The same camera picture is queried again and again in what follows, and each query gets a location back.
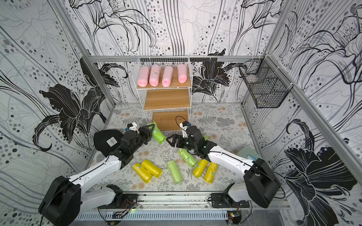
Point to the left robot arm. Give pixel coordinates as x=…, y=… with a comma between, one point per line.
x=69, y=197

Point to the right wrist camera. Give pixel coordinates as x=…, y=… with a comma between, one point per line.
x=184, y=125

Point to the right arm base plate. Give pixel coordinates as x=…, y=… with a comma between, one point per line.
x=220, y=200

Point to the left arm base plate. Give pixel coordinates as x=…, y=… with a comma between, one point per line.
x=124, y=202

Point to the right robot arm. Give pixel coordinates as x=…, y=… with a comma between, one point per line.
x=259, y=182

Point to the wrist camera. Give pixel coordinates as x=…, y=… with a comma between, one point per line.
x=184, y=125
x=132, y=127

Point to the white wire wooden shelf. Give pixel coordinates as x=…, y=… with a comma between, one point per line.
x=167, y=106

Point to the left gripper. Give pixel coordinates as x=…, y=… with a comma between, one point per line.
x=147, y=132

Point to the green tissue box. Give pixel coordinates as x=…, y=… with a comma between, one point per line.
x=248, y=152

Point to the white slotted cable duct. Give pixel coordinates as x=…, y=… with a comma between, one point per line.
x=137, y=215

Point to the black baseball cap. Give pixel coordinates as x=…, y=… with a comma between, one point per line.
x=107, y=141

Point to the green trash bag roll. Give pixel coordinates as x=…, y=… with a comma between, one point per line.
x=157, y=134
x=174, y=171
x=206, y=137
x=187, y=157

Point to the yellow trash bag roll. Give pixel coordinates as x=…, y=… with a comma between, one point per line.
x=144, y=174
x=152, y=168
x=200, y=167
x=210, y=174

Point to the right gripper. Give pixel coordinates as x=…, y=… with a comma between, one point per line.
x=181, y=140

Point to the pink trash bag roll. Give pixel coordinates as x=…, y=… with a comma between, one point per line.
x=143, y=77
x=154, y=75
x=167, y=76
x=182, y=73

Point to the black wire wall basket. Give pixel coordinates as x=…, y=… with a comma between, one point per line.
x=265, y=87

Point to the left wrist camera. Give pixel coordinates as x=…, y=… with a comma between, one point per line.
x=132, y=127

